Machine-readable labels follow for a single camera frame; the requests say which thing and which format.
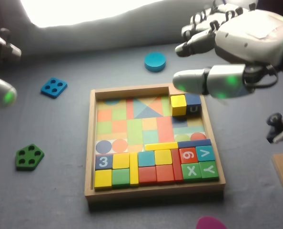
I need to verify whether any yellow long flat bar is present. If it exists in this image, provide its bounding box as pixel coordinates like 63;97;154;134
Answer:
144;142;179;151

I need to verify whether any blue square holed piece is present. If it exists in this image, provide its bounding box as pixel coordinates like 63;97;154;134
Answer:
40;77;68;99

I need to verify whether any dark blue long bar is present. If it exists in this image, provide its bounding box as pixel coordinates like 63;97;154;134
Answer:
177;139;212;148

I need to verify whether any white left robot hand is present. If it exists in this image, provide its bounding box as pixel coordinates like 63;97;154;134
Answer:
0;27;22;108

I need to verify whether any magenta rounded shape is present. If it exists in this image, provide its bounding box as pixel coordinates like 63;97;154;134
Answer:
195;216;227;229

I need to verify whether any blue round disc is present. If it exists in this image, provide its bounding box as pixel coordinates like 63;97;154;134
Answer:
144;52;167;72

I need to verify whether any grey table cloth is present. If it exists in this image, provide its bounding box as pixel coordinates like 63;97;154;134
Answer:
0;0;283;229

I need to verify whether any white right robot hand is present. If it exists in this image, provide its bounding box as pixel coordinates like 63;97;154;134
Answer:
172;0;283;100

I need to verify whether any green pentagon holed piece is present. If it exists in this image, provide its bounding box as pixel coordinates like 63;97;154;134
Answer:
15;143;45;171

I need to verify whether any wooden puzzle tray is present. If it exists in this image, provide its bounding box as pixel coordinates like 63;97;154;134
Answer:
83;82;227;203

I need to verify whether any dark blue letter cube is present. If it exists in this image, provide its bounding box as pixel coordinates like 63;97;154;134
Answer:
185;93;202;114

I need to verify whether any yellow wooden cube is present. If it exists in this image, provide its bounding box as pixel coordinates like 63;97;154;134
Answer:
170;94;187;117

